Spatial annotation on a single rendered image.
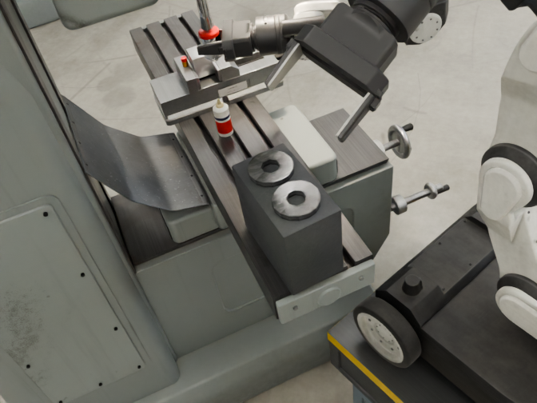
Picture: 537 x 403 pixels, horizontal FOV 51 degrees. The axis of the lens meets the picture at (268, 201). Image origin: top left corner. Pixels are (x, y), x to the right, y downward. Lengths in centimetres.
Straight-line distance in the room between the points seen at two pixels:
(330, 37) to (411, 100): 237
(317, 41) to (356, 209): 111
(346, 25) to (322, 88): 245
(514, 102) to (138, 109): 240
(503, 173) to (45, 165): 89
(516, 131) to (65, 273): 101
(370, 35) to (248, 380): 144
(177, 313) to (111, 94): 192
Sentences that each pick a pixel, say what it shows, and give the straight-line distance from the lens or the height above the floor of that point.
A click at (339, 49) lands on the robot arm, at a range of 66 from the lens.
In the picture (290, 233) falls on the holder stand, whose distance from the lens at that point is 100.
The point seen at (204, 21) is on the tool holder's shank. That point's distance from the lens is 133.
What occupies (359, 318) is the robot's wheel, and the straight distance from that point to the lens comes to 157.
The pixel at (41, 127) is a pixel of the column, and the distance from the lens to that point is 117.
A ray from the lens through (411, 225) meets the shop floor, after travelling 242.
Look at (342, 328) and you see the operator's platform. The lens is 168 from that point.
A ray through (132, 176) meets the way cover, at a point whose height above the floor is 91.
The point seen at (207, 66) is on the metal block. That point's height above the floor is 101.
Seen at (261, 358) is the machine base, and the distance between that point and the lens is 190.
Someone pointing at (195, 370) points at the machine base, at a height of 20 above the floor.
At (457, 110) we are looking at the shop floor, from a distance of 298.
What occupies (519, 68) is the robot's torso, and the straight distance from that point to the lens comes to 106.
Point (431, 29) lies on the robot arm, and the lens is 141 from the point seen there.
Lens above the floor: 186
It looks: 47 degrees down
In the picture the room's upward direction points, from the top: 10 degrees counter-clockwise
